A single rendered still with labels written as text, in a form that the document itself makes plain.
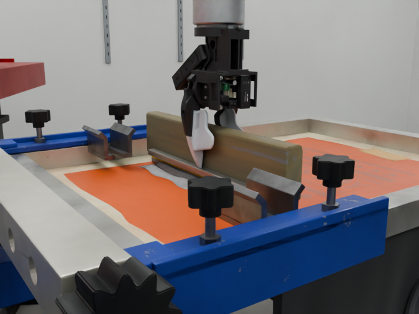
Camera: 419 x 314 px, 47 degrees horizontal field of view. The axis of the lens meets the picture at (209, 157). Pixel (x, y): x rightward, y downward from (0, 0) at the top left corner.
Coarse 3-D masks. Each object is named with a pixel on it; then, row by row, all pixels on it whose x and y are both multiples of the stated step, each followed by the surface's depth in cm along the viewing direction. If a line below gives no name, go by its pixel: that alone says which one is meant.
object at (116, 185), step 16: (304, 144) 110; (320, 144) 110; (336, 144) 110; (80, 176) 83; (96, 176) 83; (112, 176) 83; (128, 176) 83; (144, 176) 83; (96, 192) 74; (112, 192) 74; (128, 192) 74; (144, 192) 74; (160, 192) 74; (176, 192) 74
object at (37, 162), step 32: (256, 128) 114; (288, 128) 120; (320, 128) 121; (352, 128) 113; (384, 128) 109; (32, 160) 80; (64, 160) 89; (96, 160) 93; (64, 192) 63; (416, 192) 63; (96, 224) 51; (416, 224) 60
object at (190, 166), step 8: (152, 152) 87; (160, 152) 86; (168, 160) 82; (176, 160) 80; (184, 160) 80; (184, 168) 78; (192, 168) 76; (200, 168) 75; (224, 176) 70; (240, 184) 66
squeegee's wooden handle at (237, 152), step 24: (168, 120) 83; (168, 144) 84; (216, 144) 72; (240, 144) 67; (264, 144) 63; (288, 144) 61; (216, 168) 73; (240, 168) 68; (264, 168) 63; (288, 168) 60
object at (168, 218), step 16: (368, 160) 95; (384, 160) 95; (400, 160) 95; (416, 176) 83; (352, 192) 74; (368, 192) 74; (384, 192) 74; (128, 208) 67; (144, 208) 67; (160, 208) 67; (176, 208) 67; (144, 224) 61; (160, 224) 61; (176, 224) 61; (192, 224) 61; (224, 224) 61; (160, 240) 56; (176, 240) 56
